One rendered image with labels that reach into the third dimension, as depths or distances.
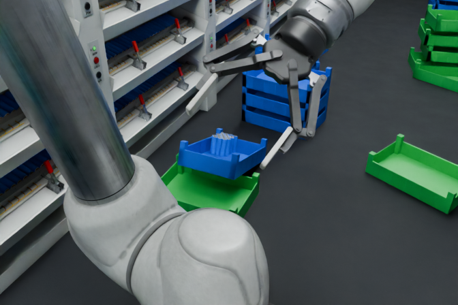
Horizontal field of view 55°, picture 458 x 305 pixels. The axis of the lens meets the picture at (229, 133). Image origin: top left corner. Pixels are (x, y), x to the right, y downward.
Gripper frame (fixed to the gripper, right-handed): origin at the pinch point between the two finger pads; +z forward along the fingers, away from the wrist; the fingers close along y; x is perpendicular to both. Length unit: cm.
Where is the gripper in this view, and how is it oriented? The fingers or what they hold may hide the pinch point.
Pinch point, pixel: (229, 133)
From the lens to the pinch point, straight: 64.3
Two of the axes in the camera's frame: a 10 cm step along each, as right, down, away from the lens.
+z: -6.0, 7.7, -1.9
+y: 8.0, 5.9, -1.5
